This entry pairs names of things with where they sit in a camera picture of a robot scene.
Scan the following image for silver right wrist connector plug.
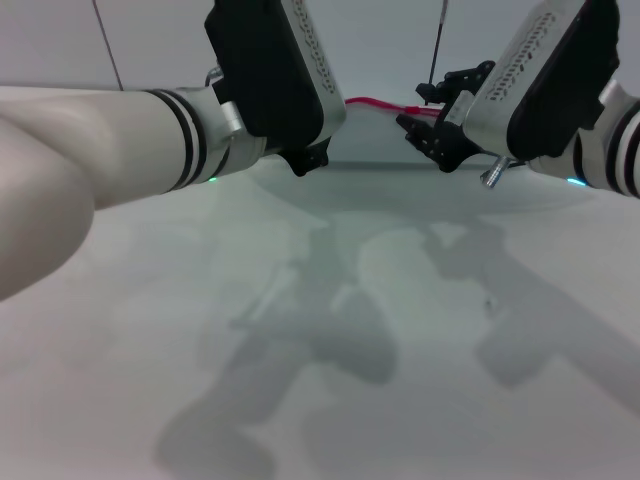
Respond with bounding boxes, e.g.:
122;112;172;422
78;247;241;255
479;154;512;188

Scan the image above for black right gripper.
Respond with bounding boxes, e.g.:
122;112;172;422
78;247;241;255
395;60;497;175

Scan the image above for clear document bag red zip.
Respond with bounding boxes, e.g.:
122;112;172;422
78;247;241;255
319;95;454;167

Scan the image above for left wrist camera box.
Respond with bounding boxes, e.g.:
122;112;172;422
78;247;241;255
202;0;348;152

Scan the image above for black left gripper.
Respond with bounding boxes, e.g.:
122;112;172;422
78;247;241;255
278;137;331;178

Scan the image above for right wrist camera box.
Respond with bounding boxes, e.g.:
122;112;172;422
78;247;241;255
460;0;622;162

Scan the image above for thin black pole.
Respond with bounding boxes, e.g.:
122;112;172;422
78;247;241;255
427;0;449;90

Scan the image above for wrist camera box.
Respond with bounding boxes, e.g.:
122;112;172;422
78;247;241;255
460;0;622;162
202;0;348;152

